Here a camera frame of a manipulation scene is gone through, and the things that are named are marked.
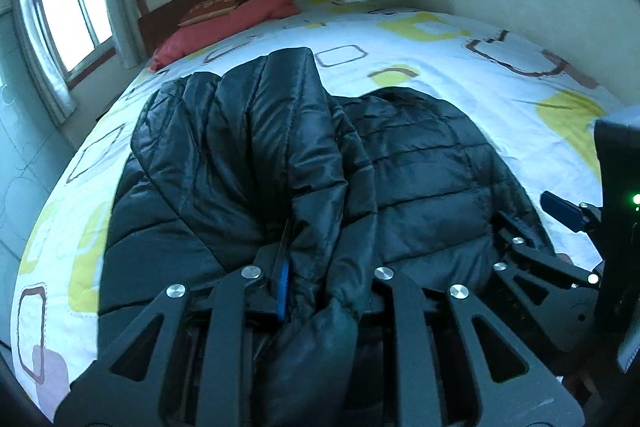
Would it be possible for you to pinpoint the black quilted puffer jacket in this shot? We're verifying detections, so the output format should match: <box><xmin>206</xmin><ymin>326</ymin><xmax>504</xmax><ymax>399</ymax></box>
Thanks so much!
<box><xmin>98</xmin><ymin>48</ymin><xmax>553</xmax><ymax>426</ymax></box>

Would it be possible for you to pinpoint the patterned white bed sheet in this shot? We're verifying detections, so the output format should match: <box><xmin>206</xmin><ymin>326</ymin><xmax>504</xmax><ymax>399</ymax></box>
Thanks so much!
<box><xmin>10</xmin><ymin>0</ymin><xmax>622</xmax><ymax>416</ymax></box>

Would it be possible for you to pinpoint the red pillow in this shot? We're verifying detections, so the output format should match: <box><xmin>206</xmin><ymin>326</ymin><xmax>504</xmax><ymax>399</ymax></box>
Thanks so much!
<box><xmin>149</xmin><ymin>0</ymin><xmax>300</xmax><ymax>72</ymax></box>

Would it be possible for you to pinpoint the small patterned orange cushion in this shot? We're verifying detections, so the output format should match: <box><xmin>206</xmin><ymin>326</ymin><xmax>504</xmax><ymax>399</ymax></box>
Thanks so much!
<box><xmin>178</xmin><ymin>0</ymin><xmax>239</xmax><ymax>27</ymax></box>

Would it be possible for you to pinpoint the pale curtain by wardrobe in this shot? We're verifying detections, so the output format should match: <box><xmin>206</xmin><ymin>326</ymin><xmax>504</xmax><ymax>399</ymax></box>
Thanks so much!
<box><xmin>13</xmin><ymin>0</ymin><xmax>77</xmax><ymax>127</ymax></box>

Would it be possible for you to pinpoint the glass sliding wardrobe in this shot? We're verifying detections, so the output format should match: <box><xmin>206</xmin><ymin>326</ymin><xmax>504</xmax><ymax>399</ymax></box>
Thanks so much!
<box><xmin>0</xmin><ymin>9</ymin><xmax>74</xmax><ymax>350</ymax></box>

